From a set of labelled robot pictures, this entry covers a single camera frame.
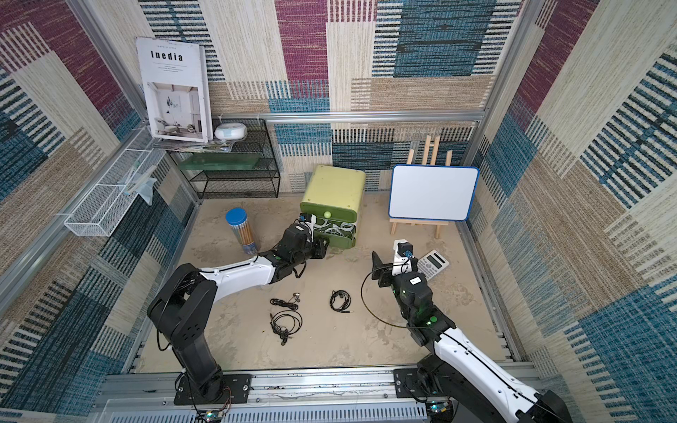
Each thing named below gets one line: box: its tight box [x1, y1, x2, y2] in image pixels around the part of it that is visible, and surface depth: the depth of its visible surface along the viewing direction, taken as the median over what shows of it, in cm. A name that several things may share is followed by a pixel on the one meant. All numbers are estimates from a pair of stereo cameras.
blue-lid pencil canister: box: [224, 207, 258, 256], surface depth 91 cm
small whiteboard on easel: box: [387, 135, 480, 240], surface depth 97 cm
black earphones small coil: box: [269, 292, 301, 311], surface depth 91 cm
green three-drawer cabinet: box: [299, 163, 366, 250], surface depth 93 cm
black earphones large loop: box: [269, 309, 304, 347], surface depth 87 cm
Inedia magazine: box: [136, 37, 214, 144], surface depth 79 cm
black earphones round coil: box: [329, 289, 352, 313], surface depth 91 cm
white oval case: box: [214, 122, 248, 141], surface depth 89 cm
